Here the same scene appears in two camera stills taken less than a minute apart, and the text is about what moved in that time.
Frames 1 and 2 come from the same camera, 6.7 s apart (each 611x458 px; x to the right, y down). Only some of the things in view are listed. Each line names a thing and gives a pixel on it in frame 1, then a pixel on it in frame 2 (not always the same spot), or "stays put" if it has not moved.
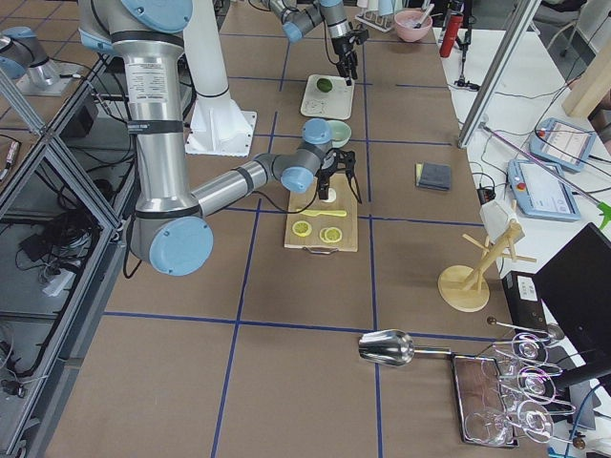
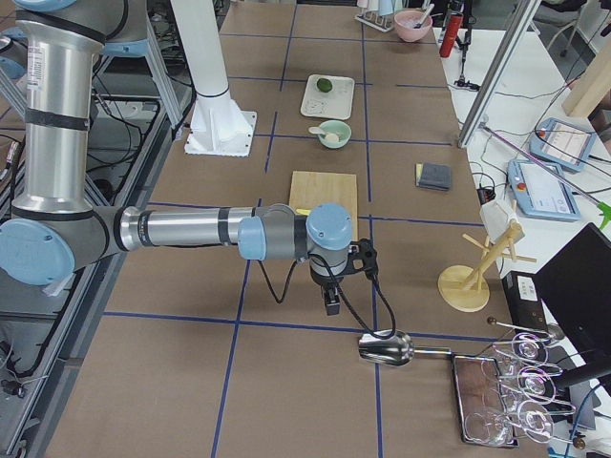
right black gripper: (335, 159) → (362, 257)
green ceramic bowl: (340, 132) stays put
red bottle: (451, 34) stays put
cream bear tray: (334, 103) stays put
